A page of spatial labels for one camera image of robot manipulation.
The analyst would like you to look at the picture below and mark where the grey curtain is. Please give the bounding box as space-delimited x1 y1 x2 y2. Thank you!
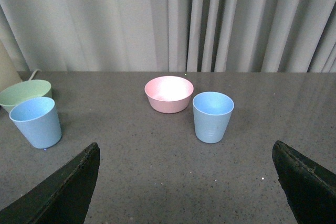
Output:
1 0 335 73

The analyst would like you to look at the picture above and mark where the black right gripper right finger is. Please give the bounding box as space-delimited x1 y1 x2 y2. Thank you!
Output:
272 141 335 223

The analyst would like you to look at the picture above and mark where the pink bowl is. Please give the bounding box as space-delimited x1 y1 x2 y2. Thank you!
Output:
144 76 194 114

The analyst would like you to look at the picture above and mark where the white toaster cable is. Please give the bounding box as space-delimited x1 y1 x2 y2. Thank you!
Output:
26 69 42 81

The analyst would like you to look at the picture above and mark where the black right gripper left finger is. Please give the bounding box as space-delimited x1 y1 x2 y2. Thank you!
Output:
1 143 100 223

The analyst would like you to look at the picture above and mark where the blue cup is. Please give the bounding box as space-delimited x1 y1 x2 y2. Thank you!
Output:
193 92 235 144
9 97 62 149

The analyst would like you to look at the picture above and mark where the green bowl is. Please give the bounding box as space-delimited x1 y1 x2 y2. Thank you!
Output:
1 79 53 113

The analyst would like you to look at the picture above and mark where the cream toaster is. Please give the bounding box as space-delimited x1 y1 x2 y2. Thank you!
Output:
0 42 22 91

